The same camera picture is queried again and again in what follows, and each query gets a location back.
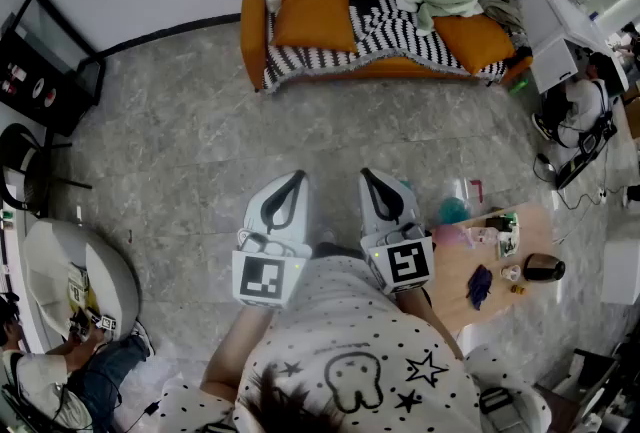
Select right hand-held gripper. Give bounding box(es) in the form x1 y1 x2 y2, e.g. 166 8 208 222
357 168 436 297

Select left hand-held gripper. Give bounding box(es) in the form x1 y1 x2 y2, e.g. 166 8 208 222
231 169 314 310

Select orange cushion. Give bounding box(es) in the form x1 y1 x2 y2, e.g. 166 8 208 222
432 14 517 77
271 0 359 55

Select person's left forearm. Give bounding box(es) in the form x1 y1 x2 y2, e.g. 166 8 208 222
199 304 275 398

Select person's right forearm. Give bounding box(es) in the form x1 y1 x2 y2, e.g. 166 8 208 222
398 289 464 362

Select person's black trousers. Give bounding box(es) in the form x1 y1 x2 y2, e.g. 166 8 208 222
311 242 363 263

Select teal plastic bag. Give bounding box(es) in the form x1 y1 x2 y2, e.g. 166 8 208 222
438 195 472 225

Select pink plastic bag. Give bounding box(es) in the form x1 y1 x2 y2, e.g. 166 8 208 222
431 222 482 250

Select wooden table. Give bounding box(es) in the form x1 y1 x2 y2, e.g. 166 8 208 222
428 202 564 335

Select purple cloth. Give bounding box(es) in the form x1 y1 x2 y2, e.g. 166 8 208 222
465 263 494 312

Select green white packet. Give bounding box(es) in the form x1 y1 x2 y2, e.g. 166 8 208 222
496 212 522 260

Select person's white dotted shirt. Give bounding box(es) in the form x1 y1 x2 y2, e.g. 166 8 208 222
158 254 552 433

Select black kettle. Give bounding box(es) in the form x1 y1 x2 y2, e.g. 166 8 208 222
521 252 567 284

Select white round armchair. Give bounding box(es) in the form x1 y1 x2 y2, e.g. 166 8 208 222
21 217 142 343

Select orange sofa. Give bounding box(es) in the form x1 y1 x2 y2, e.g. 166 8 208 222
240 0 534 95

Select black floor equipment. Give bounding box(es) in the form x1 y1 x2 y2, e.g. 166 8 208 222
553 119 620 191

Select yellow white booklet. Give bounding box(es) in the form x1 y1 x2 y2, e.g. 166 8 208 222
66 264 92 311

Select grey garment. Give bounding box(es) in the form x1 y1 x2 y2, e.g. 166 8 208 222
478 0 532 53

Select white box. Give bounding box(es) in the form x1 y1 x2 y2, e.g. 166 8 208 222
599 237 640 307

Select black chair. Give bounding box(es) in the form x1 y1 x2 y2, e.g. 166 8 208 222
0 122 94 218

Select black glass stand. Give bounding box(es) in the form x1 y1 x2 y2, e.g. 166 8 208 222
0 0 107 138

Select grey shoulder strap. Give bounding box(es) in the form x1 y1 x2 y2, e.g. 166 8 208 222
476 385 522 423

